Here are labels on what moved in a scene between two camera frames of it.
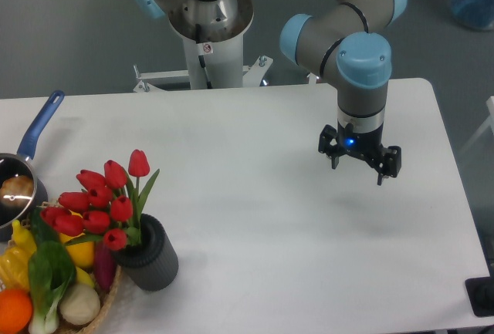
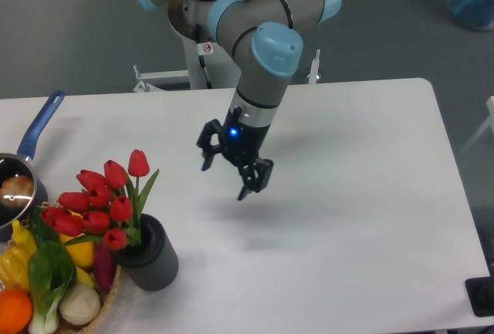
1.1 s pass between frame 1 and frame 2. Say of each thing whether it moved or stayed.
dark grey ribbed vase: stayed
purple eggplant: stayed
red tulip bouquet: stayed
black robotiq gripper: moved
